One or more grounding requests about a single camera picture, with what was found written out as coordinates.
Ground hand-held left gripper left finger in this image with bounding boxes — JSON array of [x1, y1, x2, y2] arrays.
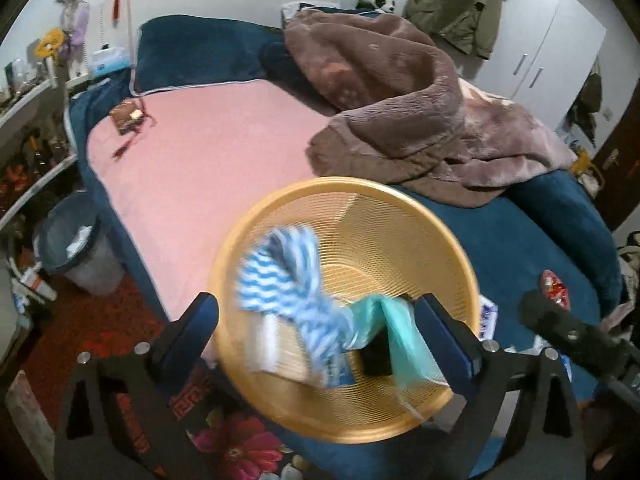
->
[[54, 292, 221, 480]]

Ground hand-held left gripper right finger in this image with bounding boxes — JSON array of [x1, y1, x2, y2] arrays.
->
[[415, 294, 586, 480]]

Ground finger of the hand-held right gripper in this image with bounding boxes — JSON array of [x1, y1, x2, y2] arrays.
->
[[519, 290, 617, 377]]

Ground teal cloth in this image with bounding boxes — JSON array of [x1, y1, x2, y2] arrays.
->
[[347, 295, 451, 396]]

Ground white cotton swab pack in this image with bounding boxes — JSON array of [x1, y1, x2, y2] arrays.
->
[[247, 312, 311, 376]]

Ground blue white zigzag cloth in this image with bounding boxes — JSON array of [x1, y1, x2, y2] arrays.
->
[[235, 225, 358, 388]]

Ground yellow plastic mesh basket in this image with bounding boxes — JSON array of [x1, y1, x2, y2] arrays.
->
[[207, 176, 482, 445]]

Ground red snack packet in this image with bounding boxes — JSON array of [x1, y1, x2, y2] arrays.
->
[[541, 269, 573, 311]]

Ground white blue tissue packet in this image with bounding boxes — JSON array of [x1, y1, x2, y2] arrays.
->
[[477, 294, 501, 341]]

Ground beige bag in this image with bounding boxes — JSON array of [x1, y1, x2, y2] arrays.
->
[[617, 232, 640, 311]]

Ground red floral rug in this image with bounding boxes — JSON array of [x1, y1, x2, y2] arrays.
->
[[30, 275, 331, 480]]

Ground grey trash bin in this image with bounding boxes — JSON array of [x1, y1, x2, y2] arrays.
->
[[34, 194, 126, 296]]

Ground pink bed sheet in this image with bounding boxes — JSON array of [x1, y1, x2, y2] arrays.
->
[[86, 80, 351, 321]]

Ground wooden board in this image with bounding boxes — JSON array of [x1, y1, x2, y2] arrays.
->
[[5, 370, 56, 480]]

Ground brown door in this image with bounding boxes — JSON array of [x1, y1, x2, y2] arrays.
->
[[592, 80, 640, 231]]

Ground dark hanging garment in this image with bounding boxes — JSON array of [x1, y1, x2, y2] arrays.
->
[[570, 60, 603, 146]]

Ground brown wallet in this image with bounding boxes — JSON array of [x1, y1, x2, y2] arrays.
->
[[109, 101, 148, 136]]

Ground brown fleece blanket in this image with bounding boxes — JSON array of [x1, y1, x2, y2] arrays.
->
[[284, 9, 578, 208]]

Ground blue pillow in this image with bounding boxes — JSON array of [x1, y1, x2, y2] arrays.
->
[[134, 15, 286, 96]]

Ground blue tissue box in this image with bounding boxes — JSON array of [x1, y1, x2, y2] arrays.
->
[[89, 46, 132, 77]]

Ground white wardrobe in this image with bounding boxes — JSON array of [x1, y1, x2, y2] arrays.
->
[[395, 0, 608, 111]]

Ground white storage shelf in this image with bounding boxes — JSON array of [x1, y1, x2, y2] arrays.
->
[[0, 77, 81, 231]]

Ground yellow artificial flower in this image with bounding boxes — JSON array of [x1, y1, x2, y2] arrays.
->
[[34, 29, 67, 61]]

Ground olive green jacket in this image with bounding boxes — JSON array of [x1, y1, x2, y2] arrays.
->
[[402, 0, 516, 61]]

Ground white purple figurine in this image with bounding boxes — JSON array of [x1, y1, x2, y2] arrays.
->
[[56, 0, 91, 78]]

